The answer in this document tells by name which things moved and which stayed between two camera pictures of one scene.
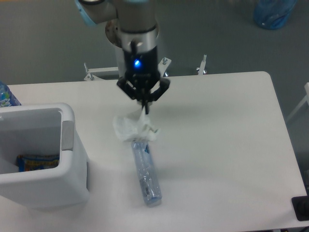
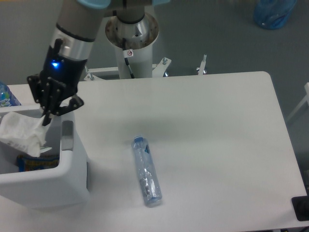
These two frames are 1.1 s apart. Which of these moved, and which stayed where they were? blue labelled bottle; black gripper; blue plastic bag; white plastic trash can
Moved: black gripper
Stayed: white plastic trash can; blue plastic bag; blue labelled bottle
